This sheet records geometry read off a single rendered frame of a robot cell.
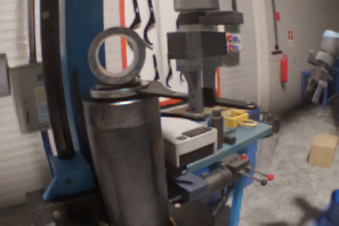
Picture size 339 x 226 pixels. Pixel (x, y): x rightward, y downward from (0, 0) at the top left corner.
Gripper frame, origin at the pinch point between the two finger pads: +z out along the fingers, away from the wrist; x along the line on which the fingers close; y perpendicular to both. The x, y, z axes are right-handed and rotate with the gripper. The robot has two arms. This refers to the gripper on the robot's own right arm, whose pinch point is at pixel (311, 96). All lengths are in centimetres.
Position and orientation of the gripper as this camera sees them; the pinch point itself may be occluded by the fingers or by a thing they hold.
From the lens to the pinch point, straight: 119.7
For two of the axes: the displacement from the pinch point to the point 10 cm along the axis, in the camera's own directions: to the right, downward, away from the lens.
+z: -3.6, 9.1, 2.1
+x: 2.5, -1.2, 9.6
